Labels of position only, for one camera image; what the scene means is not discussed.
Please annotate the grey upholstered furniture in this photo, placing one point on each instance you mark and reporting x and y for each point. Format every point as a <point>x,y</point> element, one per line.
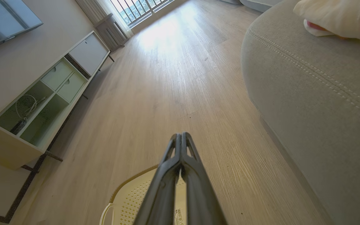
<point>258,3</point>

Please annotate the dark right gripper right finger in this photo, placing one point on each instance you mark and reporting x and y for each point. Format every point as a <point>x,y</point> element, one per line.
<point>198,187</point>

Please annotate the cream white garment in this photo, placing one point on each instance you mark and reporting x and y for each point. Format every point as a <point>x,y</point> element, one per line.
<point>333,15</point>

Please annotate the window balcony railing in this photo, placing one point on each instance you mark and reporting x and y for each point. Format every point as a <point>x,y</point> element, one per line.
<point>139,9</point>

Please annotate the white tv cabinet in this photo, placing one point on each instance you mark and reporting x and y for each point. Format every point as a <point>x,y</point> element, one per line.
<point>86,53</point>

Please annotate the beige grey fabric sofa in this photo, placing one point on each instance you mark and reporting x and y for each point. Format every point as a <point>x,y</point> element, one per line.
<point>317,109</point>

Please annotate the barcode label sticker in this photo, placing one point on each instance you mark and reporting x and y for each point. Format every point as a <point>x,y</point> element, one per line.
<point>180,217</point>

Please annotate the white sheer curtain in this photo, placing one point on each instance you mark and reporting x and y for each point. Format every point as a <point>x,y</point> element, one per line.
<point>105,9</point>

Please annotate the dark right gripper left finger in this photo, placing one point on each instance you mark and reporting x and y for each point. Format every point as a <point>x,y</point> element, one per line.
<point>162,187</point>

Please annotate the flat screen television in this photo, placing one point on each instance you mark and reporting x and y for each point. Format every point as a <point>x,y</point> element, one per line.
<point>2,18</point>

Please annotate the grey slatted radiator cover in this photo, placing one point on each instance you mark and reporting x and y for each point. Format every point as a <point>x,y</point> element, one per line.
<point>112,34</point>

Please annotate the black power adapter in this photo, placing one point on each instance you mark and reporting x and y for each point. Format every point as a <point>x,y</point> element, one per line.
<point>18,126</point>

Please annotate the white plastic laundry basket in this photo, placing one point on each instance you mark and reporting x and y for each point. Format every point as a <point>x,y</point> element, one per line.
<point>133,200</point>

